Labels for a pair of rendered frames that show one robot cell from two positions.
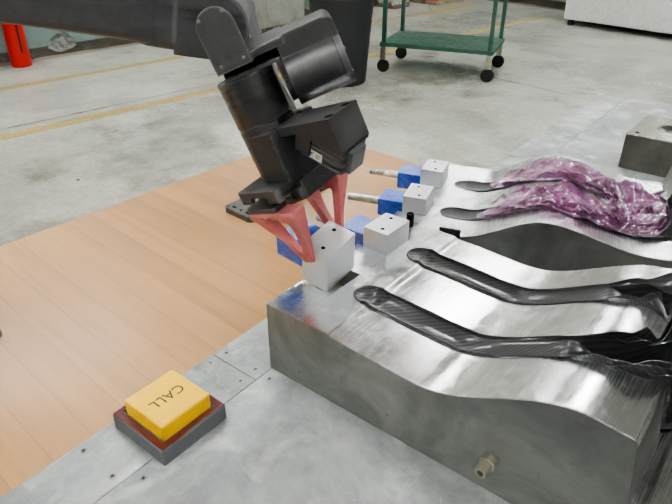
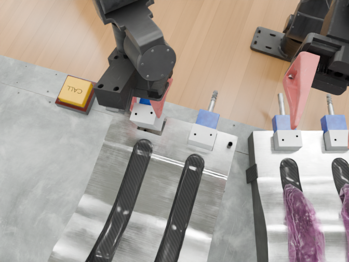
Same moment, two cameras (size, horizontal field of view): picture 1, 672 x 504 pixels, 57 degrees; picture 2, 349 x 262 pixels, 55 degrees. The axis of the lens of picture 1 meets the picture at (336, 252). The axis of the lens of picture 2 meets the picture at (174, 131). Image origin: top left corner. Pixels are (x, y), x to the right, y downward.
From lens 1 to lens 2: 0.65 m
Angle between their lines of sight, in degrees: 54
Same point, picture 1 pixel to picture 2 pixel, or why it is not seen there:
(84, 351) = (108, 39)
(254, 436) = (81, 130)
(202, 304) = not seen: hidden behind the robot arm
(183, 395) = (77, 95)
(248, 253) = (216, 63)
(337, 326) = (111, 141)
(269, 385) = not seen: hidden behind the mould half
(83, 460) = (52, 77)
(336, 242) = (142, 118)
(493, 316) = (150, 214)
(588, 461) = not seen: outside the picture
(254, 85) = (115, 32)
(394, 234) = (195, 142)
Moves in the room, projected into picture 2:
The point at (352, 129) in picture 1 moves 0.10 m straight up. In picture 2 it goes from (110, 101) to (95, 66)
